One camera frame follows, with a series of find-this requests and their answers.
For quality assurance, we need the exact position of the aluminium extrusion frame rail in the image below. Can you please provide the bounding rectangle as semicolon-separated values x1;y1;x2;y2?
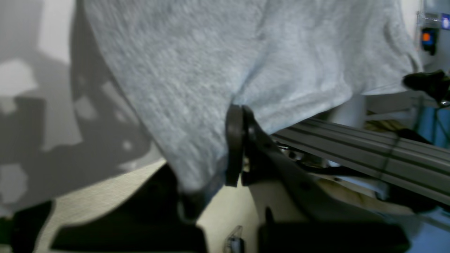
272;118;450;205

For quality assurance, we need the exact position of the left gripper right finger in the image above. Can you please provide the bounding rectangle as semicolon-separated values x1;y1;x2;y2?
241;106;411;253

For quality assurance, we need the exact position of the grey t-shirt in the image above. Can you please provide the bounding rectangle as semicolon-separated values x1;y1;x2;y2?
83;0;423;210

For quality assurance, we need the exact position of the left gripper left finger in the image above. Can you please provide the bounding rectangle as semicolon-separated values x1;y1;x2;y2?
51;105;245;253

